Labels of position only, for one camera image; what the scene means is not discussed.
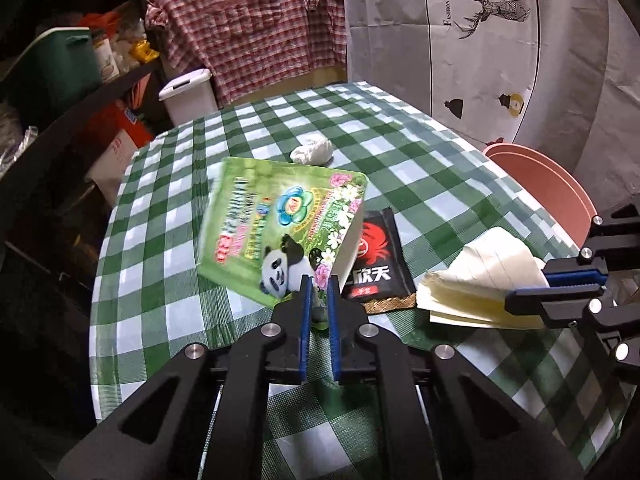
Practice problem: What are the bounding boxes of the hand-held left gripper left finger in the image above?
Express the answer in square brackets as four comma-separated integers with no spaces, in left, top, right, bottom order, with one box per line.
[55,275,316,480]

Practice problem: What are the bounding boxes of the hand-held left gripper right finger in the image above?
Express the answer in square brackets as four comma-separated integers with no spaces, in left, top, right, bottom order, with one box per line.
[326,275,586,480]

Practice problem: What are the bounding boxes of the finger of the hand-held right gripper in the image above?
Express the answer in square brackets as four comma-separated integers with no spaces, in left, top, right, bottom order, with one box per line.
[544,200,640,286]
[504,284,640,390]

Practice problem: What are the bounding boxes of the pale yellow paper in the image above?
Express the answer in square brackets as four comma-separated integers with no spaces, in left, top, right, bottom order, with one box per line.
[416,226,551,330]

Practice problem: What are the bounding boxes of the pink plastic basin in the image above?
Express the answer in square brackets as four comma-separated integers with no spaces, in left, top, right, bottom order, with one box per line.
[482,142,597,251]

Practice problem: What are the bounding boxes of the green flowered packet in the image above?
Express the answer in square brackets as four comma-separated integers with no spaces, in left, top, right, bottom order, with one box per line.
[197,156,371,331]

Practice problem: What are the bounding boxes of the black sachet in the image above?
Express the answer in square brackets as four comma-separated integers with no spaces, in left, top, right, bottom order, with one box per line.
[342,207,418,314]

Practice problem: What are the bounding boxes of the green checked tablecloth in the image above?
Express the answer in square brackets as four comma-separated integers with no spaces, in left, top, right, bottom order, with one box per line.
[90,80,626,480]

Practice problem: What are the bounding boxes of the small white tissue ball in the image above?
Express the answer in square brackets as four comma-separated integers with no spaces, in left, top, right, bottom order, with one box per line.
[290,135,334,165]

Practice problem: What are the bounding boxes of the beige cabinet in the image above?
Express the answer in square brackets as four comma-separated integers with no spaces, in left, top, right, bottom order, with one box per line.
[220,62,348,108]

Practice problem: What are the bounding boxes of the white lidded bin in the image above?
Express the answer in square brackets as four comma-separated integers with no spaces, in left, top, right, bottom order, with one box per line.
[159,69,219,128]

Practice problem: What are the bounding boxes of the white cardboard box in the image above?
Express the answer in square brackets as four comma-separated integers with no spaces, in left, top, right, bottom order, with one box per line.
[85,127,141,196]

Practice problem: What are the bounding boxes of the red packaging with blue label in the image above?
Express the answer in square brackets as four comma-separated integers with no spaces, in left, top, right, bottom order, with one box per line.
[90,100,153,148]

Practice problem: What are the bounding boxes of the orange board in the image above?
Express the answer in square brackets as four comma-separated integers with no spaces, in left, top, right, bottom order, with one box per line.
[127,72,153,111]

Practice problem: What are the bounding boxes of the red plaid shirt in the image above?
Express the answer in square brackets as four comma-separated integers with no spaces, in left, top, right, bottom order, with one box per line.
[145,0,348,108]

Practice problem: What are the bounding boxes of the black shelf unit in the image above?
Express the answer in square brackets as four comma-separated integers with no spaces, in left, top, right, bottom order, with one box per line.
[0,0,166,281]

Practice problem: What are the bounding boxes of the yellow snack packet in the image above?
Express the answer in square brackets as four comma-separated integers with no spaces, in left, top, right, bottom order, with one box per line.
[131,40,160,63]

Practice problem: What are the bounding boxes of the labelled jar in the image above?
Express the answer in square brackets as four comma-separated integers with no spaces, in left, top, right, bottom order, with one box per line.
[92,35,121,81]

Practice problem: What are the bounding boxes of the clear plastic bags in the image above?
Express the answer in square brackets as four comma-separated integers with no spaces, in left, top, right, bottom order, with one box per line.
[112,20,146,68]

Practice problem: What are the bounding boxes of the dark crinkled plastic bag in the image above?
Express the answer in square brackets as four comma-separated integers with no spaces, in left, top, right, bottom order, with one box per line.
[0,105,39,176]

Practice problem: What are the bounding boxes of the green storage box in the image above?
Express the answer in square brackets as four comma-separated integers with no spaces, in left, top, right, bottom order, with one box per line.
[17,27,103,111]

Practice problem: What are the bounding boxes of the red bag on shelf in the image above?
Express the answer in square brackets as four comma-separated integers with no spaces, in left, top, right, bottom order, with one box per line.
[80,10,123,31]

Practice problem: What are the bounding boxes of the deer print wall sheet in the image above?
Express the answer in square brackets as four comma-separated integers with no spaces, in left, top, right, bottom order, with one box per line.
[422,0,617,147]

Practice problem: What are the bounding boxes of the grey marbled wall sheet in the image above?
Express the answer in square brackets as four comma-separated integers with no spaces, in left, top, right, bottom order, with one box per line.
[345,0,437,111]

